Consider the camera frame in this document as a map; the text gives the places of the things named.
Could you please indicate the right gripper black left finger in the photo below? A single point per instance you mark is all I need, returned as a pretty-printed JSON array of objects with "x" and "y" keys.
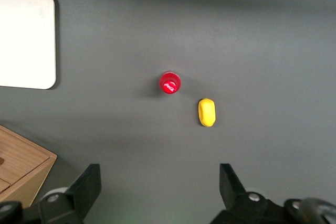
[{"x": 84, "y": 190}]

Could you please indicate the wooden drawer cabinet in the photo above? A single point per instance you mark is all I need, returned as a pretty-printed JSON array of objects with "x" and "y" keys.
[{"x": 21, "y": 166}]

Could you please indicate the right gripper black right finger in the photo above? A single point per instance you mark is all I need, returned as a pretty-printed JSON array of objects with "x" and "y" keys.
[{"x": 233, "y": 190}]

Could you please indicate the yellow oval toy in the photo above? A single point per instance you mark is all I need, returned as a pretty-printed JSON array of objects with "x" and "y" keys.
[{"x": 207, "y": 112}]

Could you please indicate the red coke bottle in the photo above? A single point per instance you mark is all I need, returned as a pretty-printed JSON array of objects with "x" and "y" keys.
[{"x": 170, "y": 83}]

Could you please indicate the white rectangular tray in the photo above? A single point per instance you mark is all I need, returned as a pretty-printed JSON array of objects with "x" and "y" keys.
[{"x": 25, "y": 37}]

